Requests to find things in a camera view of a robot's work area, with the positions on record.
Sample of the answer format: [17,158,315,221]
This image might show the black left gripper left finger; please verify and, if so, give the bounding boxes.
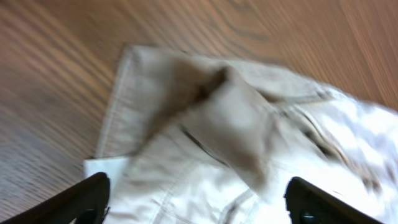
[2,172,110,224]

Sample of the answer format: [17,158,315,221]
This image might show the beige khaki shorts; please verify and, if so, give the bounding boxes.
[84,46,397,223]

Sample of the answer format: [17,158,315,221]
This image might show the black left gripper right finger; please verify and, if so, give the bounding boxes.
[284,177,381,224]

